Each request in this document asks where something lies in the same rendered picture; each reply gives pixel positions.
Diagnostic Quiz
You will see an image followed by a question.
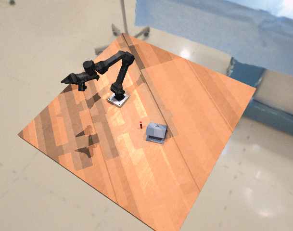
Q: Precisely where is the grey sloped panel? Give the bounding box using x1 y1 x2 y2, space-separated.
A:
146 122 168 144

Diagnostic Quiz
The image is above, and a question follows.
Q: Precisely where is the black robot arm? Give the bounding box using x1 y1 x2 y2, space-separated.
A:
78 51 135 102

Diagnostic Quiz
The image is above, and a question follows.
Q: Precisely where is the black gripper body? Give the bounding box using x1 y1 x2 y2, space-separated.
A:
70 72 89 84

